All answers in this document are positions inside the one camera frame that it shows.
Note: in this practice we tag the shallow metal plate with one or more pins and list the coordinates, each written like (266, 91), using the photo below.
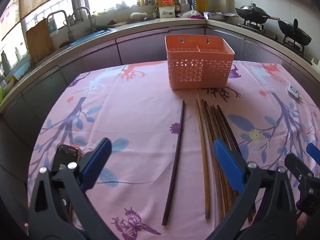
(221, 16)

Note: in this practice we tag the phone with pink case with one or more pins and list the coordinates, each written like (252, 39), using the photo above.
(65, 152)

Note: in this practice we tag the black wok with lid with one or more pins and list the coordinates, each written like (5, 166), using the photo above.
(295, 33)

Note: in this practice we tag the white bag with red label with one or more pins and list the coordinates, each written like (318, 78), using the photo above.
(166, 10)

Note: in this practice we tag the white bottle with red cap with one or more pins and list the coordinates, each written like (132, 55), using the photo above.
(82, 2)

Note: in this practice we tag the bundle of brown chopsticks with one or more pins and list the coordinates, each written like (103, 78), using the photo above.
(215, 120)

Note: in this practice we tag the grey kitchen counter cabinets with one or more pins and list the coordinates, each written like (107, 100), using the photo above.
(140, 47)

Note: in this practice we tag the yellow cooking oil bottle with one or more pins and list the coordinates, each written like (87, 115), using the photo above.
(201, 2)

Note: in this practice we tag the orange plastic utensil basket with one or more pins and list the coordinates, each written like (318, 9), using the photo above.
(200, 67)

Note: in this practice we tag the white radish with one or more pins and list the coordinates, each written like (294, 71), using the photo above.
(138, 15)

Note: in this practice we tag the wooden cutting board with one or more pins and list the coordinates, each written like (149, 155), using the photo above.
(40, 42)

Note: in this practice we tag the dark purple chopstick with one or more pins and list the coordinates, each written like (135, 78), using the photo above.
(172, 180)

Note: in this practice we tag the clear plastic jug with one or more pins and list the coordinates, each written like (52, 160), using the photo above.
(183, 0)

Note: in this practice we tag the steel kitchen faucet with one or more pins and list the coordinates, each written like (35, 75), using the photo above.
(68, 27)
(90, 15)

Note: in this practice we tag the black gas stove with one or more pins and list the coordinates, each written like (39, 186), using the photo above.
(270, 33)

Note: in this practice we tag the steel kitchen sink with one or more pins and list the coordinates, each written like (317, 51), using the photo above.
(95, 34)

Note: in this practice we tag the light brown bamboo chopstick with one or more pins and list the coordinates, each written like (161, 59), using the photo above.
(206, 200)

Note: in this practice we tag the small white remote device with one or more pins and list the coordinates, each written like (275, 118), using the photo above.
(293, 90)

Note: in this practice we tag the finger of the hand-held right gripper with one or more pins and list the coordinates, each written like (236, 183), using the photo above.
(314, 152)
(297, 167)

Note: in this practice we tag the white blue detergent bottle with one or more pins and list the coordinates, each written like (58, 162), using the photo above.
(53, 25)

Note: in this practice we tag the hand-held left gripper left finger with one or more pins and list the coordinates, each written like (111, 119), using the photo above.
(96, 160)

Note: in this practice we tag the pink printed tablecloth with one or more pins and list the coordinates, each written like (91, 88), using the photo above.
(140, 120)

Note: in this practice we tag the wok with steel lid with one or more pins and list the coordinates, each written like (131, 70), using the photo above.
(252, 12)

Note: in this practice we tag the small yellow bottle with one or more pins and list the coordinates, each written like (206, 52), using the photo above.
(142, 1)

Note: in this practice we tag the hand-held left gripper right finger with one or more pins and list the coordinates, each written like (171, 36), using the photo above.
(228, 165)

